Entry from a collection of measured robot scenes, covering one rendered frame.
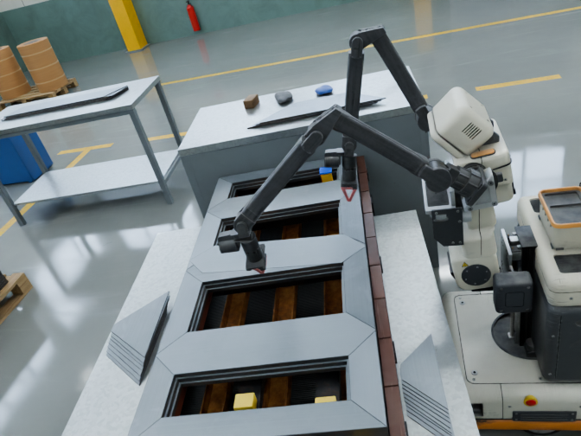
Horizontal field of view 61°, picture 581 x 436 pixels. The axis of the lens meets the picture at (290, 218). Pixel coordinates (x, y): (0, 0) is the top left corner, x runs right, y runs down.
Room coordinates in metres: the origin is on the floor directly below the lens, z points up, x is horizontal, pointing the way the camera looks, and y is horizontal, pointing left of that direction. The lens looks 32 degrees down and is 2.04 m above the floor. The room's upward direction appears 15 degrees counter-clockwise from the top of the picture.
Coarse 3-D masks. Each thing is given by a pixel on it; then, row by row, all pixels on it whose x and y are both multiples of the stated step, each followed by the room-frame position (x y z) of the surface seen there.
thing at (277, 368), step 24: (336, 168) 2.22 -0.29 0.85; (264, 216) 1.96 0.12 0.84; (288, 216) 1.93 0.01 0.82; (216, 240) 1.86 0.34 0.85; (336, 264) 1.47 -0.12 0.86; (216, 288) 1.55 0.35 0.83; (312, 360) 1.05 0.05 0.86; (336, 360) 1.03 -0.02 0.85; (192, 384) 1.11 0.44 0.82; (168, 408) 1.02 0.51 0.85; (336, 432) 0.79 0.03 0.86; (360, 432) 0.78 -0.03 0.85; (384, 432) 0.77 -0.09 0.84
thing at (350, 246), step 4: (344, 236) 1.61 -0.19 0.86; (348, 236) 1.61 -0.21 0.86; (344, 240) 1.59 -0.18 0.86; (348, 240) 1.58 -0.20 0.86; (352, 240) 1.57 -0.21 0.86; (356, 240) 1.56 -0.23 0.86; (344, 244) 1.56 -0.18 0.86; (348, 244) 1.56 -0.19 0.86; (352, 244) 1.55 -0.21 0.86; (356, 244) 1.54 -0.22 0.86; (344, 248) 1.54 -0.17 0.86; (348, 248) 1.53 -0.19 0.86; (352, 248) 1.52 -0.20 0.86; (356, 248) 1.52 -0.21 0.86; (344, 252) 1.52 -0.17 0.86; (348, 252) 1.51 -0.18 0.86; (352, 252) 1.50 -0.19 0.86; (356, 252) 1.50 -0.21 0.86; (344, 256) 1.49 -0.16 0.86; (348, 256) 1.48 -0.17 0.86; (344, 260) 1.47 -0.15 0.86
